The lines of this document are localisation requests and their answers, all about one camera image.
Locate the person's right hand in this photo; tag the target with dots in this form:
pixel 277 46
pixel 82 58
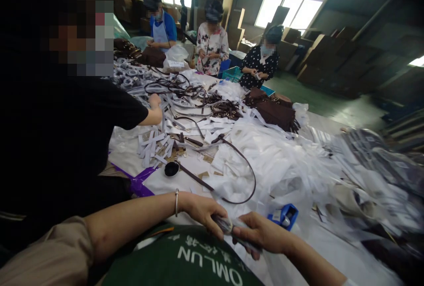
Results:
pixel 265 233

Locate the person's left hand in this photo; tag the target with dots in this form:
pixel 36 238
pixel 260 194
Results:
pixel 198 207

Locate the person's right fingers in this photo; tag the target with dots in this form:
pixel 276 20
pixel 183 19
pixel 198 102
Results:
pixel 246 229

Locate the blue tape dispenser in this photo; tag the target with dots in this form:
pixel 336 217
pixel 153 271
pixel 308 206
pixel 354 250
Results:
pixel 285 216

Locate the person's body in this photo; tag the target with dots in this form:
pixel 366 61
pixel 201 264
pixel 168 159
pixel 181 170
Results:
pixel 185 262

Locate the black round cap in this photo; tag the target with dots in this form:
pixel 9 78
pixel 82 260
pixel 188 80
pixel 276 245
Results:
pixel 171 169

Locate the purple tape strip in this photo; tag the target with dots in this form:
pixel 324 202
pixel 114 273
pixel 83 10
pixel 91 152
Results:
pixel 140 181

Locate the large brown fringed bag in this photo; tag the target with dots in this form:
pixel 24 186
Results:
pixel 278 115

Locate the pile of white paper strips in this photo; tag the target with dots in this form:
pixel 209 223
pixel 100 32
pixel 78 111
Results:
pixel 155 146

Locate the blue plastic crate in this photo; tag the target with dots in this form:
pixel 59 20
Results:
pixel 232 73

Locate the clear plastic bag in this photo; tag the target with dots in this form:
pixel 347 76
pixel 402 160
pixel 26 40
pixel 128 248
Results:
pixel 175 57

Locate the pile of wrapped grey rings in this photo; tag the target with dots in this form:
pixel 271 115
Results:
pixel 130 75

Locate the stack of brown cartons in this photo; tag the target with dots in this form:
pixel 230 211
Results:
pixel 347 64

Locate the brown leather bag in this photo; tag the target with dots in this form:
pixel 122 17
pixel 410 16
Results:
pixel 153 56

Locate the stack of tall cartons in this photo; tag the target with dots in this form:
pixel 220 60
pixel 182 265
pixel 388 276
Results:
pixel 233 24

